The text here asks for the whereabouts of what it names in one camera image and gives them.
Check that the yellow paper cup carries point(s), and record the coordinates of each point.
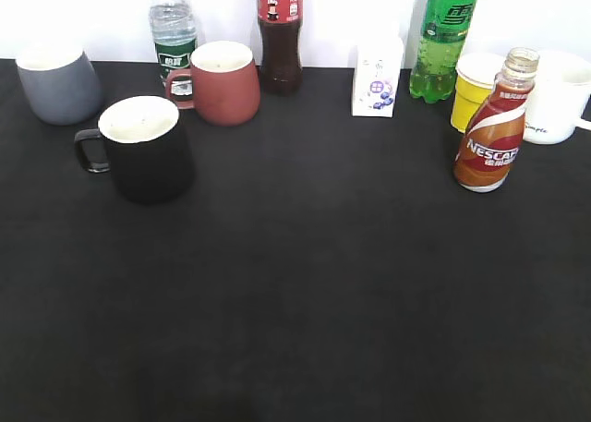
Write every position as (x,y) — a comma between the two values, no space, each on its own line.
(476,73)

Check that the clear water bottle green label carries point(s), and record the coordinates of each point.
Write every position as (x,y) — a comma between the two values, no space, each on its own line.
(174,34)

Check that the Nescafe coffee bottle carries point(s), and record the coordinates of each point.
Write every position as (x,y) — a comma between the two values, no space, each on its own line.
(495,132)

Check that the white blueberry yogurt carton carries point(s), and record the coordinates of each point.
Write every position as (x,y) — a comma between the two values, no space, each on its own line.
(376,76)

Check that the green sprite bottle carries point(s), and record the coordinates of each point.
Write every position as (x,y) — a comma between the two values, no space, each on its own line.
(443,32)

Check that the white mug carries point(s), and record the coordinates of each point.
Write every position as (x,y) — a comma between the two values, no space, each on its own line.
(556,104)

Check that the red-brown mug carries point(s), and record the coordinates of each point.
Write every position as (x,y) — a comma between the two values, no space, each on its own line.
(225,83)

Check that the black mug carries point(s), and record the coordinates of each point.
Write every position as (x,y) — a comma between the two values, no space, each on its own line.
(141,143)

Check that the cola bottle red label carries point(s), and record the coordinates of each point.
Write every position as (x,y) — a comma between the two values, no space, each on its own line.
(280,24)

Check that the grey mug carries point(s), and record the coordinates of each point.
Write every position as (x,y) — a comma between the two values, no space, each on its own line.
(59,83)

